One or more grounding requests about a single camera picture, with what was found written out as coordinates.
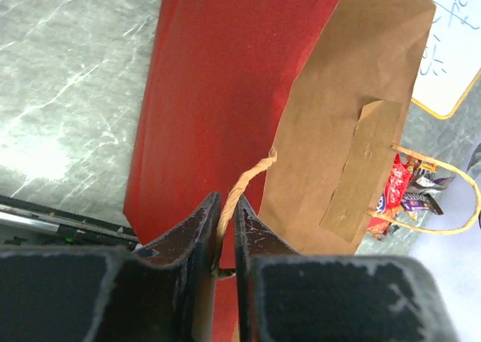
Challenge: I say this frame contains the red brown paper bag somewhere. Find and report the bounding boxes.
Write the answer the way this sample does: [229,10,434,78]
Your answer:
[123,0,481,342]

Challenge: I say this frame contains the small whiteboard wooden frame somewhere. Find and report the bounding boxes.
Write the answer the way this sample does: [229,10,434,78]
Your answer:
[412,0,481,120]

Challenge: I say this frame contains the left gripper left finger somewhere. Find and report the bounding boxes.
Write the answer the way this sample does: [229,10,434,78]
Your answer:
[1,192,221,341]

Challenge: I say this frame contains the purple brown M&M's packet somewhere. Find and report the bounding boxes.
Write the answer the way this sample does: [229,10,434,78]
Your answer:
[401,192,443,215]

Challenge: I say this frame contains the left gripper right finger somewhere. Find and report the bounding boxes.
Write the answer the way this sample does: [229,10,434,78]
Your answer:
[234,197,458,341]

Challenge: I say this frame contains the red cookie snack bag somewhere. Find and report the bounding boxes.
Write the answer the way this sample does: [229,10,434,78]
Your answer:
[367,154,413,241]

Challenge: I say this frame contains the yellow M&M's packet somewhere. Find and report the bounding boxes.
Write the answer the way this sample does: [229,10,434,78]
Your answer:
[404,159,437,178]

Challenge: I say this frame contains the dark snack bar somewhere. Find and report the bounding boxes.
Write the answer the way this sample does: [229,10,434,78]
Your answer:
[407,168,455,195]

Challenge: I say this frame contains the aluminium frame rail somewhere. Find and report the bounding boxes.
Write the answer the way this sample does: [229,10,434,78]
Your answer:
[1,196,141,251]

